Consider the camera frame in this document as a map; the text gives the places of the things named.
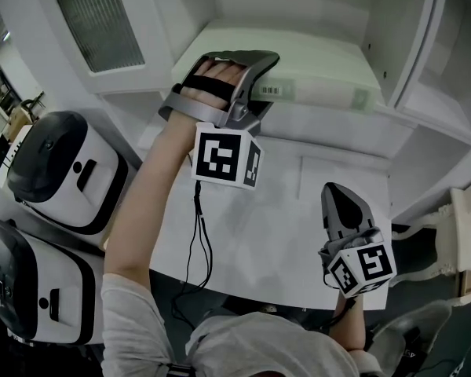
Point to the cream ornate dressing table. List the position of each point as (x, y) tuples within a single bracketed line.
[(463, 226)]

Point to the person's left hand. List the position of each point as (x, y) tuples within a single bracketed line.
[(221, 68)]

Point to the person's left forearm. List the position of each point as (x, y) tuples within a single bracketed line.
[(149, 195)]

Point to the grey padded chair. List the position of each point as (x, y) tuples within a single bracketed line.
[(400, 328)]

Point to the white shelving cabinet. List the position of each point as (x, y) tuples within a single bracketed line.
[(428, 92)]

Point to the person's grey shirt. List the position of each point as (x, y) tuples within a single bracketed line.
[(259, 348)]

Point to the pale green box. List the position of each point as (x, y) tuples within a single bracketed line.
[(318, 65)]

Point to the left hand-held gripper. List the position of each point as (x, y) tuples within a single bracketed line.
[(220, 159)]

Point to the person's right forearm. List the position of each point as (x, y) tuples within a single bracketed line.
[(351, 324)]

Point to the white and black robot housing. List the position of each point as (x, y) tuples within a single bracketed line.
[(98, 195), (66, 273)]

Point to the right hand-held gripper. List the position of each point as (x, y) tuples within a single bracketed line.
[(371, 263)]

